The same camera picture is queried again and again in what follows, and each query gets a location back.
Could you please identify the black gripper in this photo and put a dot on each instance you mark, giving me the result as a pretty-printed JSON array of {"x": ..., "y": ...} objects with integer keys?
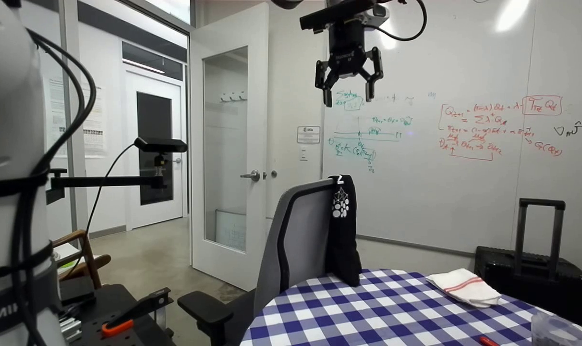
[{"x": 347, "y": 43}]

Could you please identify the black shirt with white print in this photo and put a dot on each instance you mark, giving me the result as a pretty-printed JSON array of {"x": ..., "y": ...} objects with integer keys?
[{"x": 345, "y": 243}]

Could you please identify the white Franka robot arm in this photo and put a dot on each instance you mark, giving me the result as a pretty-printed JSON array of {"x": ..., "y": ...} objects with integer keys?
[{"x": 9, "y": 97}]

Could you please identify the white door with glass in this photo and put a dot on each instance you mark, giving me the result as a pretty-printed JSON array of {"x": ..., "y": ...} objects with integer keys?
[{"x": 230, "y": 155}]

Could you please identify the grey mesh office chair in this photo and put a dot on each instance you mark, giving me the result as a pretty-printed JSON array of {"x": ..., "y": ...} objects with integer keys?
[{"x": 303, "y": 231}]

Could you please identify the dark background door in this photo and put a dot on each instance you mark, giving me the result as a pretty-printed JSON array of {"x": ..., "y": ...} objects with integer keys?
[{"x": 155, "y": 155}]

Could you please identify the blue white checkered tablecloth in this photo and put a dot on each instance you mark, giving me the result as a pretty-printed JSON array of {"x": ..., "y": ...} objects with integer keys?
[{"x": 374, "y": 314}]

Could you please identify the white towel with red stripe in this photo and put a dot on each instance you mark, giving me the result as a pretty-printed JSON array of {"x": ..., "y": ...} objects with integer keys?
[{"x": 464, "y": 287}]

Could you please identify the black rolling suitcase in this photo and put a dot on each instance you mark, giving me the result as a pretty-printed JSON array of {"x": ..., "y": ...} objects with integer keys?
[{"x": 533, "y": 281}]

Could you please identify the red marker pen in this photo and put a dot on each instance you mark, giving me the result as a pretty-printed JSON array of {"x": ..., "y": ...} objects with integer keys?
[{"x": 489, "y": 341}]

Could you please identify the wooden stool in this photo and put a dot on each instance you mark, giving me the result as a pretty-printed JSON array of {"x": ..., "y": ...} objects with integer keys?
[{"x": 86, "y": 253}]

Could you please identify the clear plastic cup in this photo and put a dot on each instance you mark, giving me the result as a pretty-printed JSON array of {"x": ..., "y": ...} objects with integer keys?
[{"x": 556, "y": 329}]

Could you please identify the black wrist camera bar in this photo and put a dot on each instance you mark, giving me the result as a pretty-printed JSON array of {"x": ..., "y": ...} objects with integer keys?
[{"x": 341, "y": 16}]

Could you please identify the small white wall sign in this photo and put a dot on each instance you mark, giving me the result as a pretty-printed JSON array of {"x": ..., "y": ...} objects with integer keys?
[{"x": 308, "y": 135}]

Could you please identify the black camera on stand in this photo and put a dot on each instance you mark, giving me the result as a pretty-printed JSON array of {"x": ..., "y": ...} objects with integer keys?
[{"x": 160, "y": 145}]

